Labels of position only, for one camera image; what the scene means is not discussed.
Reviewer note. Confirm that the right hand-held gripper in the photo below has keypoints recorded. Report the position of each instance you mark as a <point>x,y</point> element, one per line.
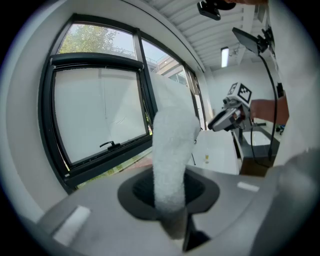
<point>241,92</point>

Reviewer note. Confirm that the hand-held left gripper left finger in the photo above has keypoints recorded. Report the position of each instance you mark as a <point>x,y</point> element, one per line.
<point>105,215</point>

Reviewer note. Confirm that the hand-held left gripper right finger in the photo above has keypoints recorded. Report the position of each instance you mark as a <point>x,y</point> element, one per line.
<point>232,200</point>

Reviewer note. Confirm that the white cleaning cloth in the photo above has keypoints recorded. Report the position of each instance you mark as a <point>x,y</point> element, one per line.
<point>172,155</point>

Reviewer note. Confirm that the black window frame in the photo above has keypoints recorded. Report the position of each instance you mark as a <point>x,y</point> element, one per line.
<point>46,112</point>

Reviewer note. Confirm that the person's right forearm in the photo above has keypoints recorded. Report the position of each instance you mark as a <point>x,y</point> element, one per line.
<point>267,110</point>

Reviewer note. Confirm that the brown cardboard box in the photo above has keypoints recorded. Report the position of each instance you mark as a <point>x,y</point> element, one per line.
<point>253,167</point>

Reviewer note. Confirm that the small yellow bottle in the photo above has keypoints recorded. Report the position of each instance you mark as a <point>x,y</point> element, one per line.
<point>207,157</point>

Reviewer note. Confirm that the ceiling light panel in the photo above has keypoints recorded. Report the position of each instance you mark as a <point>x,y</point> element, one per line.
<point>224,57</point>

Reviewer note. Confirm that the black monitor on stand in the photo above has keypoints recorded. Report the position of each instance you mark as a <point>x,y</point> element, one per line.
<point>247,41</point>

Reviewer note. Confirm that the person's white shirt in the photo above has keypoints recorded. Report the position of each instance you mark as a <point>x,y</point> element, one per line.
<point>300,75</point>

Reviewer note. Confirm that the green tree outside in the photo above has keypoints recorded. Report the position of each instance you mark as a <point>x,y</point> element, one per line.
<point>90,40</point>

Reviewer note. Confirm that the black head-worn camera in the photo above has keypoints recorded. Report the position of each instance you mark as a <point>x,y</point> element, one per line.
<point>210,10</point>

